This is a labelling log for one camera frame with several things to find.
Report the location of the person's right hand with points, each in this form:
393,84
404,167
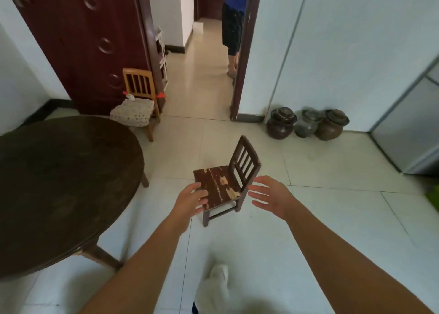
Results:
277,197

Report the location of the person's left hand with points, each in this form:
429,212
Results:
185,205

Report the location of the person's left middle finger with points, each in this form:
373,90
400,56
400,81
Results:
202,203

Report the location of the person's right thumb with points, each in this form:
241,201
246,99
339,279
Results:
265,180

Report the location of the person's left thumb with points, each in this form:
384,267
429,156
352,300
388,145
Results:
192,188

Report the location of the person's right little finger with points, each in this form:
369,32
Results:
271,212

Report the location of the person's right middle finger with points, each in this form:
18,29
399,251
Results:
258,196

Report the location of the person's left forearm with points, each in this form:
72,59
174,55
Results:
137,269

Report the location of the person's right forearm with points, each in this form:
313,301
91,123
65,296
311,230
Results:
343,259

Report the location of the small dark wooden chair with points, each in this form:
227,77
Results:
219,183

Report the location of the dark brown lidded clay jar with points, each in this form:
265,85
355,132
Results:
280,123

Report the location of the grey lidded clay jar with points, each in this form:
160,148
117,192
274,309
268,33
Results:
307,123

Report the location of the person's white trouser leg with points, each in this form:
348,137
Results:
214,293

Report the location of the white crochet seat cushion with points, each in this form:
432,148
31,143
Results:
133,113

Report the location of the light wooden chair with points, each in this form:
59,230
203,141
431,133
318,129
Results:
139,82

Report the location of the round dark wooden table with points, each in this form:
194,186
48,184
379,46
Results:
61,187

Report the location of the silver refrigerator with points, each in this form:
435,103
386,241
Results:
408,128

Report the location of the white box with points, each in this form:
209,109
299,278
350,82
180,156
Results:
198,27

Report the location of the green object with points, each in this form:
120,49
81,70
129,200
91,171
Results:
433,196

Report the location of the dark red wooden door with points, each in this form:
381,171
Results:
85,42

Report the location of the dark wooden door frame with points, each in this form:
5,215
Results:
245,49

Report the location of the white wall pipe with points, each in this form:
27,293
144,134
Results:
291,36

